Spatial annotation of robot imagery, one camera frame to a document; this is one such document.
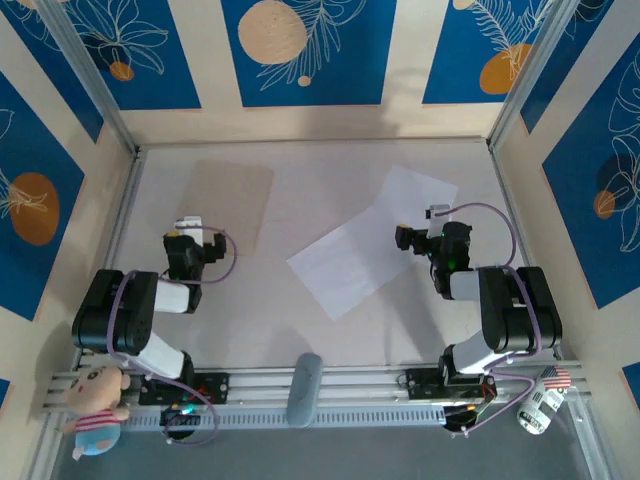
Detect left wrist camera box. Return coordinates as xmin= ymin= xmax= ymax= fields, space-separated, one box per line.
xmin=173 ymin=215 xmax=206 ymax=245

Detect aluminium mounting rails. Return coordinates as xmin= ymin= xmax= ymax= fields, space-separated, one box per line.
xmin=39 ymin=363 xmax=585 ymax=416

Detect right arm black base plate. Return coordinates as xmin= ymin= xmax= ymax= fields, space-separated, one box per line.
xmin=405 ymin=368 xmax=497 ymax=402

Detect aluminium table side rail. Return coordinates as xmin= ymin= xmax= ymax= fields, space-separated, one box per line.
xmin=37 ymin=147 xmax=147 ymax=416
xmin=488 ymin=142 xmax=566 ymax=361

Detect plush doll striped shirt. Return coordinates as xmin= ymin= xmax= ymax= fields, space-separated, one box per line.
xmin=60 ymin=363 xmax=132 ymax=462

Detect aluminium corner post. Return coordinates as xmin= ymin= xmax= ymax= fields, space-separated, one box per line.
xmin=35 ymin=0 xmax=142 ymax=160
xmin=487 ymin=0 xmax=576 ymax=151

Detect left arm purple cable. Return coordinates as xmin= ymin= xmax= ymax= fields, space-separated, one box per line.
xmin=107 ymin=227 xmax=239 ymax=447

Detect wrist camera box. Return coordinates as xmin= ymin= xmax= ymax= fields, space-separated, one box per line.
xmin=173 ymin=215 xmax=206 ymax=245
xmin=424 ymin=203 xmax=454 ymax=237

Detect grey slotted cable duct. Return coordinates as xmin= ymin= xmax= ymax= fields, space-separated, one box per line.
xmin=118 ymin=404 xmax=447 ymax=432

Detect aluminium frame bar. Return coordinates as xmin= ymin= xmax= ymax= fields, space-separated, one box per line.
xmin=24 ymin=414 xmax=81 ymax=480
xmin=564 ymin=394 xmax=617 ymax=480

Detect white toy with flag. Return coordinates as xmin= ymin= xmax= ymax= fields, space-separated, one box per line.
xmin=516 ymin=365 xmax=572 ymax=437

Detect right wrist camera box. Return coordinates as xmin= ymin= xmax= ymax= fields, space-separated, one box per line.
xmin=424 ymin=203 xmax=454 ymax=237

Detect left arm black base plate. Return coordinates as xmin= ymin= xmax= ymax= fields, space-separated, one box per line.
xmin=138 ymin=372 xmax=231 ymax=407

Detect black electronics board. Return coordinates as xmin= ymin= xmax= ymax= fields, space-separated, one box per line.
xmin=442 ymin=399 xmax=494 ymax=432
xmin=159 ymin=404 xmax=201 ymax=430

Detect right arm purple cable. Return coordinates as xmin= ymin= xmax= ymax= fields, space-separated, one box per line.
xmin=442 ymin=201 xmax=546 ymax=437

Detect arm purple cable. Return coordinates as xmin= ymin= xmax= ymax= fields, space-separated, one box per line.
xmin=107 ymin=227 xmax=239 ymax=447
xmin=442 ymin=201 xmax=546 ymax=437

